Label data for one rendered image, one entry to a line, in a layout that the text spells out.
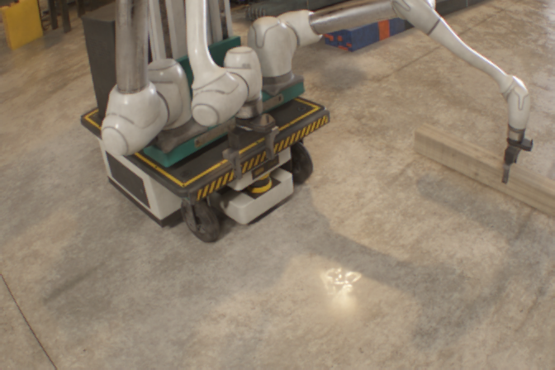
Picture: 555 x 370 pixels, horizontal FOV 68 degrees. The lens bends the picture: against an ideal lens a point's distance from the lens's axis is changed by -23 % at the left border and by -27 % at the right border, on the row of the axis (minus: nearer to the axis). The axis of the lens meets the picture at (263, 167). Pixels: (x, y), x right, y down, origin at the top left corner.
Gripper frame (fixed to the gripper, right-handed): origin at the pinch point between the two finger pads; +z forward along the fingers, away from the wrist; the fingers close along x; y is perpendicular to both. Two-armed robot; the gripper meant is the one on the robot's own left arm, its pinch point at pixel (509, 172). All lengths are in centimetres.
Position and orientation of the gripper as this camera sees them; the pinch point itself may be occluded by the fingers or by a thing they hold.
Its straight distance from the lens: 204.7
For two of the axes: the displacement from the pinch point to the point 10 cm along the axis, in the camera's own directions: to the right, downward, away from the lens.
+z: 1.0, 8.3, 5.5
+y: -6.9, -3.4, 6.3
